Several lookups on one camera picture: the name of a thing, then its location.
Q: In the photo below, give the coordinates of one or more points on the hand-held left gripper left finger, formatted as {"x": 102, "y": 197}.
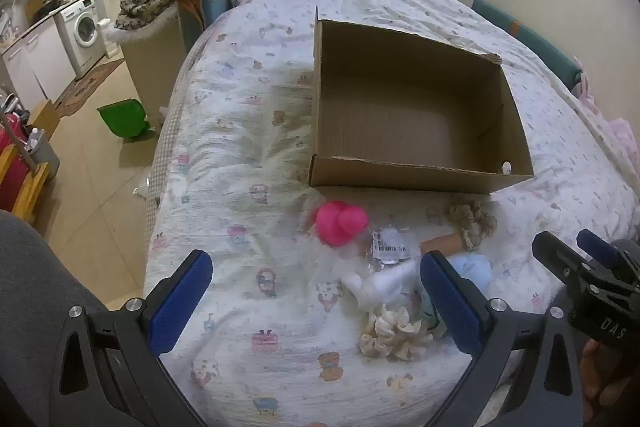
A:
{"x": 182, "y": 302}

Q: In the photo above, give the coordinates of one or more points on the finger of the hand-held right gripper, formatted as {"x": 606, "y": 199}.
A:
{"x": 596, "y": 247}
{"x": 552, "y": 253}

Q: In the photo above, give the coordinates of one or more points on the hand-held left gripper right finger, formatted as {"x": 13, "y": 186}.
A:
{"x": 450, "y": 307}

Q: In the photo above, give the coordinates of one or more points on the light blue fluffy cloth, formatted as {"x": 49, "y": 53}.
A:
{"x": 472, "y": 269}

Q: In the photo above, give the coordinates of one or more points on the cream patterned scrunchie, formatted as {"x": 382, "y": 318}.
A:
{"x": 395, "y": 332}

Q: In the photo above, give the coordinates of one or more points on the peach foam cylinder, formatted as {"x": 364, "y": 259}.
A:
{"x": 444, "y": 244}

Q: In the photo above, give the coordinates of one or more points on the white sock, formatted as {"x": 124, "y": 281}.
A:
{"x": 380, "y": 284}

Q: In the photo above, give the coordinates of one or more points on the person's right hand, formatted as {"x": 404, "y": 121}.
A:
{"x": 602, "y": 387}

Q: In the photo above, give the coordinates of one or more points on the teal cloth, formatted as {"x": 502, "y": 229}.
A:
{"x": 430, "y": 313}

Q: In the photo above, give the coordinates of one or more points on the clear plastic packet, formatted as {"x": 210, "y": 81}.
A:
{"x": 390, "y": 249}

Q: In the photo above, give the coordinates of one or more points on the brown knitted scrunchie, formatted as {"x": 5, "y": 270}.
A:
{"x": 470, "y": 217}

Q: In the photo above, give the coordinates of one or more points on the printed white bedsheet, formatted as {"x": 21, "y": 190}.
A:
{"x": 250, "y": 207}

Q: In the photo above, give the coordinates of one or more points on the pink cloth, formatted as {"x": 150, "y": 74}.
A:
{"x": 620, "y": 132}

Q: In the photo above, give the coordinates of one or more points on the white plastic wrapper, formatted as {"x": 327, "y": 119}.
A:
{"x": 145, "y": 188}

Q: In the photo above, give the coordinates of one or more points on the green plastic bin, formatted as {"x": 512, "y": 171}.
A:
{"x": 122, "y": 117}

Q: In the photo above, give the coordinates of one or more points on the grey waste bin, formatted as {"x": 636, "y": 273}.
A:
{"x": 42, "y": 153}

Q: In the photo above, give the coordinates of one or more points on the teal pillow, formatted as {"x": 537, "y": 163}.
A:
{"x": 530, "y": 42}

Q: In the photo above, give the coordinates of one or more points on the red suitcase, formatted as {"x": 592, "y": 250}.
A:
{"x": 10, "y": 162}

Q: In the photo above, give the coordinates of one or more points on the small cardboard box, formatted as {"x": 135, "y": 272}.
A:
{"x": 45, "y": 117}

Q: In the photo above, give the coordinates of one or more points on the brown patterned rug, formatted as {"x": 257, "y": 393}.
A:
{"x": 85, "y": 87}

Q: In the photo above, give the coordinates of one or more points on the beige armchair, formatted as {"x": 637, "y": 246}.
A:
{"x": 150, "y": 57}

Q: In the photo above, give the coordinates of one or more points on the white kitchen cabinet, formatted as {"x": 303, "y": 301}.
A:
{"x": 30, "y": 62}

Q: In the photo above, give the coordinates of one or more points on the white washing machine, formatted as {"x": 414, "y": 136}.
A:
{"x": 82, "y": 24}

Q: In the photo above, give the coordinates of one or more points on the teal and orange cushion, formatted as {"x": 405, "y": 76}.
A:
{"x": 200, "y": 2}

